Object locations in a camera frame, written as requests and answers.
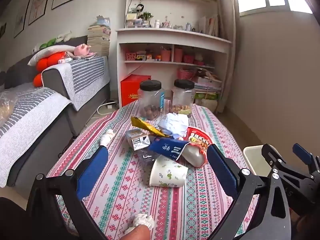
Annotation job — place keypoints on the clear jar with green label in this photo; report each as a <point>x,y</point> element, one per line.
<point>182,97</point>

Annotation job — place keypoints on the small pink basket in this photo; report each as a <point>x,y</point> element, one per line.
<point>188,59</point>

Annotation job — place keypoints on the green tissue package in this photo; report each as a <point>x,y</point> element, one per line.
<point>206,96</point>

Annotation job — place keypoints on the clear plastic bag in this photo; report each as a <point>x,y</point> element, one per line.
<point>7,105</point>

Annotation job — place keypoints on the framed pink wall poster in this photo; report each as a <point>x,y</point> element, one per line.
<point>40,3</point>

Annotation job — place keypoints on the white paper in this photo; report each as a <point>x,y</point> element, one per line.
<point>175,125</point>

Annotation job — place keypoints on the light blue tissue box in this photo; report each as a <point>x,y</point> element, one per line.
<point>103,22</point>

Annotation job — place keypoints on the small grey drink carton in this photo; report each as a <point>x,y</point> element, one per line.
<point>137,140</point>

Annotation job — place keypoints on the black haired doll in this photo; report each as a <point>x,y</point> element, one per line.
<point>140,8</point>

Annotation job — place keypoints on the yellow snack wrapper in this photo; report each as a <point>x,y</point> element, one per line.
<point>142,125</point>

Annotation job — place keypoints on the tall stack of books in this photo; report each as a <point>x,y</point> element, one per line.
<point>98,42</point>

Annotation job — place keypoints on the white bookshelf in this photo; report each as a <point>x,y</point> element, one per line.
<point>175,36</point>

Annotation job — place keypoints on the grey sofa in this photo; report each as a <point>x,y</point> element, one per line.
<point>85,115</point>

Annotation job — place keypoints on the beige curtain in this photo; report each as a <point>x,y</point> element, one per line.
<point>226,55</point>

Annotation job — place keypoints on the white sack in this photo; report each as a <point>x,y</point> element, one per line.
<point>208,105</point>

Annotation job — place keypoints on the clear jar with blue label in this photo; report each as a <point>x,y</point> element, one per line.
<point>150,97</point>

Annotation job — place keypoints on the white pillow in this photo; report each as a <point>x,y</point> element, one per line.
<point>50,52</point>

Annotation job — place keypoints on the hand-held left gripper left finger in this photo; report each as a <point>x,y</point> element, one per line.
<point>92,170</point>

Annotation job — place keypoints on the pink lattice box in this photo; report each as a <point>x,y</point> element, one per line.
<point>130,56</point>

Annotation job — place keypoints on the small white plush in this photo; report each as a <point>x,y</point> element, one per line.
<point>199,57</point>

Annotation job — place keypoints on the yellow toy car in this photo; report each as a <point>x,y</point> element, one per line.
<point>141,58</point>

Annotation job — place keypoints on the red cardboard box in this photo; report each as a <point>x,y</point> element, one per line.
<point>132,90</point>

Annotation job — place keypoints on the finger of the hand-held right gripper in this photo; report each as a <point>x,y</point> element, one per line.
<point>302,153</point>
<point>272,155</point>

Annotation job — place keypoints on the long white plush toy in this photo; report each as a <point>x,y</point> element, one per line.
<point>63,37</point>

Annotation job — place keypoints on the striped seat blanket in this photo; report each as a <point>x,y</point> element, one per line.
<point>30,120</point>

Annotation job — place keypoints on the pink round container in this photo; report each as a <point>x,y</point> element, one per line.
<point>178,55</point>

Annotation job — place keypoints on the orange plush toy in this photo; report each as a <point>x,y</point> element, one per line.
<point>47,62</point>

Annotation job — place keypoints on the red green patterned tablecloth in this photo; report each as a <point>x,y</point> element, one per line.
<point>130,187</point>

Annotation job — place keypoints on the white printed paper cup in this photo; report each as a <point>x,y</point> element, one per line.
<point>165,175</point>

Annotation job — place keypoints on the white pill bottle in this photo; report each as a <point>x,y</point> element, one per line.
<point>157,23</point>

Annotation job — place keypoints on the red instant noodle package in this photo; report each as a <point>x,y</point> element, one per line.
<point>200,140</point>

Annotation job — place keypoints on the colourful puzzle cube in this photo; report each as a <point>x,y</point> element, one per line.
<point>158,57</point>

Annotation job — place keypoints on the pink plush pig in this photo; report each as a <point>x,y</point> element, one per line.
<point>82,49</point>

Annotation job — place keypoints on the green plush toy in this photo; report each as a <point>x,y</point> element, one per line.
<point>47,43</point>

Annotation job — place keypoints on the leaning white books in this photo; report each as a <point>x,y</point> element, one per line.
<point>208,26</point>

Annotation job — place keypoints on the tied stack of papers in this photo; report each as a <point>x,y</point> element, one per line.
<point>207,82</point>

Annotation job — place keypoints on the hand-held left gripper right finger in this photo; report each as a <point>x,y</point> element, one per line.
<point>222,170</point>

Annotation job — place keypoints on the white tissue wad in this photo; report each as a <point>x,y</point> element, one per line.
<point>142,221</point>
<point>106,137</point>

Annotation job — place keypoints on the narrow framed wall poster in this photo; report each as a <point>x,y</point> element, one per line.
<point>21,18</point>

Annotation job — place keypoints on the small green plant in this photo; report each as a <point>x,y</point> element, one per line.
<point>147,16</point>

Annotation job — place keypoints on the pink pen holder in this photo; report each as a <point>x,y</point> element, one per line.
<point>165,55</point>

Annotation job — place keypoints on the white trash bin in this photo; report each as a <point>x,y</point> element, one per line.
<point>252,160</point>

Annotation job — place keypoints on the striped armrest blanket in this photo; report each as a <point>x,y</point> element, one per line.
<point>82,80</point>

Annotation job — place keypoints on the hanging pink basket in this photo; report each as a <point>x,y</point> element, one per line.
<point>185,74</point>

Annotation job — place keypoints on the small white packet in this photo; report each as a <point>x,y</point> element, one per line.
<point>65,60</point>

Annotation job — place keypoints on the crushed clear plastic bottle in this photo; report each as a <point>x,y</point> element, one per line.
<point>147,157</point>

